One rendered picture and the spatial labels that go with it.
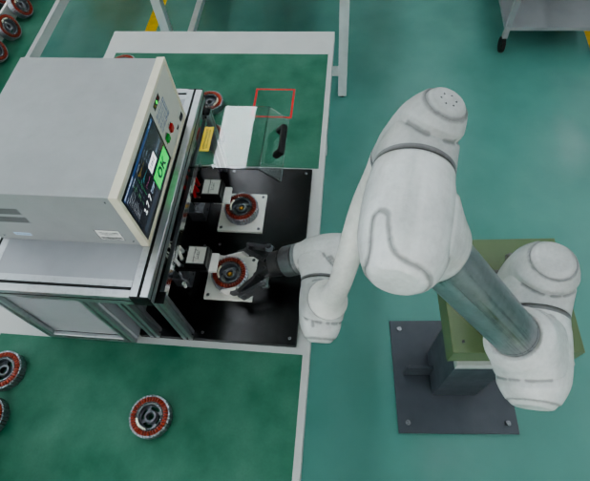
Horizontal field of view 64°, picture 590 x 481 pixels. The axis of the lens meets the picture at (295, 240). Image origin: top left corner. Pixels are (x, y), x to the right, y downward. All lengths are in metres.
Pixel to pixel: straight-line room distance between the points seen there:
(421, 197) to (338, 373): 1.56
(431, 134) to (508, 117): 2.35
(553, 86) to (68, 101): 2.76
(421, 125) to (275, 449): 0.94
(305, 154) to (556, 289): 0.97
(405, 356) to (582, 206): 1.24
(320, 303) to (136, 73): 0.73
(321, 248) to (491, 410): 1.23
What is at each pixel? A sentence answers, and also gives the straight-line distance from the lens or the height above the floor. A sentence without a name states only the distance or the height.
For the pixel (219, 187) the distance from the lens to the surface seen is 1.50.
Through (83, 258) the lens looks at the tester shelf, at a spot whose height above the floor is 1.11.
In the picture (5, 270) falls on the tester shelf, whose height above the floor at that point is 1.11.
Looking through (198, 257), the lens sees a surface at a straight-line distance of 1.39.
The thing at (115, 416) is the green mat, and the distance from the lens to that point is 1.49.
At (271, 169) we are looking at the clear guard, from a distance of 1.37.
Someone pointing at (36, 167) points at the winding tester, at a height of 1.32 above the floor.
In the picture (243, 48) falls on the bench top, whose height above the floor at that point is 0.75.
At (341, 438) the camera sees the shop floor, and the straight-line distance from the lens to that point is 2.12.
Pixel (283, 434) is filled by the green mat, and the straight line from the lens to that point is 1.37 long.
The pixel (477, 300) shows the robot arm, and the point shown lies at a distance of 0.88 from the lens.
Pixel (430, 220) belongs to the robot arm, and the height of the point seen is 1.54.
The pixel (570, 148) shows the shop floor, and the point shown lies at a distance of 3.05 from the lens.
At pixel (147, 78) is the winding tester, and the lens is 1.28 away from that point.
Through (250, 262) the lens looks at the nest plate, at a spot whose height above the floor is 0.78.
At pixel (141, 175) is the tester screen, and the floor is 1.25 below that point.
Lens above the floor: 2.10
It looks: 60 degrees down
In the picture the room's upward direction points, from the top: 8 degrees counter-clockwise
